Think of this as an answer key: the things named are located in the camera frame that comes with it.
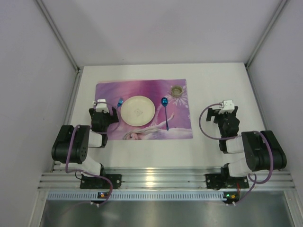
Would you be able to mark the cream round plate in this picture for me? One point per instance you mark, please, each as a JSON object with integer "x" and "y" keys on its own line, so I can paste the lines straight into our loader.
{"x": 137, "y": 111}

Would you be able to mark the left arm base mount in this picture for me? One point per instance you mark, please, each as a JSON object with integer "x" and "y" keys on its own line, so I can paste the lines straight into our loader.
{"x": 90, "y": 182}

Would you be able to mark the left aluminium frame post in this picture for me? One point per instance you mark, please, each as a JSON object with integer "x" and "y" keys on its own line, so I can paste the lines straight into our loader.
{"x": 55, "y": 30}

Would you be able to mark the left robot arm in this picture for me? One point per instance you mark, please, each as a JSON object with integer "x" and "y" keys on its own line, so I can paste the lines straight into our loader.
{"x": 73, "y": 142}

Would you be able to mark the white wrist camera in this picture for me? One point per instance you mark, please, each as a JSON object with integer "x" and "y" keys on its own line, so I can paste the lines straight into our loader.
{"x": 226, "y": 106}
{"x": 100, "y": 106}

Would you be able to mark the blue metal spoon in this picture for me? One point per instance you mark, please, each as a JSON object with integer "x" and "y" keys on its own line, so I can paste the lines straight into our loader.
{"x": 164, "y": 102}

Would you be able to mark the blue metal fork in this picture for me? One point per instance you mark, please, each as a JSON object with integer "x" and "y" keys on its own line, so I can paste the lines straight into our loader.
{"x": 120, "y": 102}

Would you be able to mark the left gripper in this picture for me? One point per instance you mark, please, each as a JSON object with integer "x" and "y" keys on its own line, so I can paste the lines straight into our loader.
{"x": 102, "y": 116}

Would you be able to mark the right aluminium frame post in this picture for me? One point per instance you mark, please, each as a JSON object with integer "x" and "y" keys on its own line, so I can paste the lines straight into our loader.
{"x": 282, "y": 4}

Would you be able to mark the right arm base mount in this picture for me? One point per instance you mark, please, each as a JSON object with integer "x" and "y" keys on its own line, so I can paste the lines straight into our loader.
{"x": 218, "y": 181}

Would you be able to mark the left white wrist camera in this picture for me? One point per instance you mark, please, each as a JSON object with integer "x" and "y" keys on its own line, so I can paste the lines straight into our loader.
{"x": 100, "y": 106}

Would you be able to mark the perforated cable duct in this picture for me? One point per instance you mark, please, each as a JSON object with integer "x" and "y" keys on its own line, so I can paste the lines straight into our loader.
{"x": 142, "y": 196}

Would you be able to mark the small beige cup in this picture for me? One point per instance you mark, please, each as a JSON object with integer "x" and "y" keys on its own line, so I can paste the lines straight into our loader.
{"x": 176, "y": 91}

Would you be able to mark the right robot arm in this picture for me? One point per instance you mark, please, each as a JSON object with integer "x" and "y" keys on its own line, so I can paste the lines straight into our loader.
{"x": 261, "y": 149}

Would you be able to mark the aluminium mounting rail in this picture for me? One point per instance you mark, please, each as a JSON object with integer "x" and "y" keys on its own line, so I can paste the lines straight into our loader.
{"x": 158, "y": 179}

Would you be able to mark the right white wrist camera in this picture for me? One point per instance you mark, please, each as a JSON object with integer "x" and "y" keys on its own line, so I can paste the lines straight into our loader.
{"x": 226, "y": 106}

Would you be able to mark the aluminium frame post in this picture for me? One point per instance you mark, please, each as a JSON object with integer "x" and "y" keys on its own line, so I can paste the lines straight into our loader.
{"x": 55, "y": 30}
{"x": 282, "y": 4}

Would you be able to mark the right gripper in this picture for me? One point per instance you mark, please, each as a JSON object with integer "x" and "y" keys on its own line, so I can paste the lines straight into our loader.
{"x": 222, "y": 116}

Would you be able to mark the purple printed placemat cloth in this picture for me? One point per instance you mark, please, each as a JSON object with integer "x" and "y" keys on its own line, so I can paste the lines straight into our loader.
{"x": 177, "y": 109}

